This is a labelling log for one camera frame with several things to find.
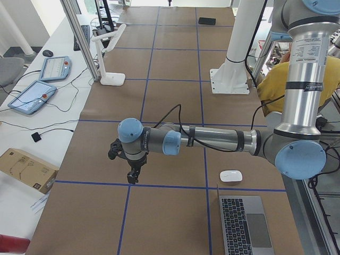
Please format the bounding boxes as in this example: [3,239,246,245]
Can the white desk lamp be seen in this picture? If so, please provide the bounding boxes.
[91,23,126,86]

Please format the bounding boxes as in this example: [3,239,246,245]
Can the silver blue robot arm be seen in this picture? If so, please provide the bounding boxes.
[117,1,339,184]

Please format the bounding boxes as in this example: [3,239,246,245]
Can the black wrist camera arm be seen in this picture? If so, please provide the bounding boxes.
[108,139,126,160]

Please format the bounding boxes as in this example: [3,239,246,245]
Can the aluminium frame post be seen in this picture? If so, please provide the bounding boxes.
[60,0,99,81]

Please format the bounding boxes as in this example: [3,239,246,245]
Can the grey laptop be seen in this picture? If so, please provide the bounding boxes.
[217,193,275,254]

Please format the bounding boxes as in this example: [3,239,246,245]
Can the lower blue teach pendant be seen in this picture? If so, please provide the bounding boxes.
[7,80,57,115]

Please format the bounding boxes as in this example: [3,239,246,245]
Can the brown paper table mat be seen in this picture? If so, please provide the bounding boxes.
[27,7,304,254]

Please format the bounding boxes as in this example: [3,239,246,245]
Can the person in yellow shirt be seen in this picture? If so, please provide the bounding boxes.
[257,51,339,107]

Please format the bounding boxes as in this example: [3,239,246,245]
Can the black keyboard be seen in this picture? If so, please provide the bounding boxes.
[73,24,91,52]

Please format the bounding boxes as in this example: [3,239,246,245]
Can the black mouse pad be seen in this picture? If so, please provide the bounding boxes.
[198,17,216,26]

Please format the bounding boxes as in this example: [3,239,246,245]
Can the blue teach pendant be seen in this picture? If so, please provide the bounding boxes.
[39,56,72,82]
[7,80,57,115]

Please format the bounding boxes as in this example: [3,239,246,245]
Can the red cylinder object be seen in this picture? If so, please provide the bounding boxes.
[1,234,30,254]

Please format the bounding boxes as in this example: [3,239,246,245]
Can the dark grey desk mouse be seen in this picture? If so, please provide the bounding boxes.
[42,49,54,57]

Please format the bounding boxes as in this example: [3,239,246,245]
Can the white computer mouse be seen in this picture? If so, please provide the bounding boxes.
[219,170,243,182]

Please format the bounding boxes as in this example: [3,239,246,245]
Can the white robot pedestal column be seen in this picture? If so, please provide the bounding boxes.
[210,0,267,95]

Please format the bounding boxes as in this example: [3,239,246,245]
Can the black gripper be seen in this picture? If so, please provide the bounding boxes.
[126,154,147,184]

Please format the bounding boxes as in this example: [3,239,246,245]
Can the grey office chair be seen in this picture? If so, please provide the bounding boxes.
[1,57,24,87]

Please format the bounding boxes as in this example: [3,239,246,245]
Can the brown cardboard box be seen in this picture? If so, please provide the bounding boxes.
[1,148,59,194]

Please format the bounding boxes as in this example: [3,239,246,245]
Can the upper blue teach pendant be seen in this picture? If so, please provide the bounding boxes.
[39,56,72,82]

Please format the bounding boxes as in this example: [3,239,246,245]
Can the small black square puck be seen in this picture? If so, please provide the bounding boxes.
[31,132,41,142]

